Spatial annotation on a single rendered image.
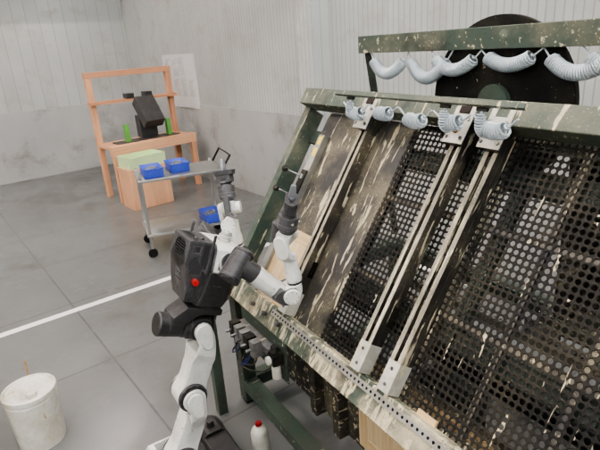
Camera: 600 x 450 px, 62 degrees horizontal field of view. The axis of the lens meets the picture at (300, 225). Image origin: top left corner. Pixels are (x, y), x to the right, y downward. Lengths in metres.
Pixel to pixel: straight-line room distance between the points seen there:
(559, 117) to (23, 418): 3.10
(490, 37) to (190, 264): 1.72
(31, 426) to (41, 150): 8.32
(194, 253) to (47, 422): 1.66
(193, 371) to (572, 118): 1.91
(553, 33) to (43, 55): 9.90
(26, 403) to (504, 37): 3.16
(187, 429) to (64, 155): 9.18
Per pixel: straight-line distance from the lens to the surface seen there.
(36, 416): 3.47
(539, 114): 1.99
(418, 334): 2.00
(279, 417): 3.10
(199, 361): 2.52
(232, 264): 2.15
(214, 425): 3.07
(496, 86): 2.65
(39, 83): 11.24
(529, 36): 2.53
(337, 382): 2.24
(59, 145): 11.36
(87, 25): 11.52
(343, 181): 2.53
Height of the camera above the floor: 2.19
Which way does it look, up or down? 20 degrees down
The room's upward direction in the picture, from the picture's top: 4 degrees counter-clockwise
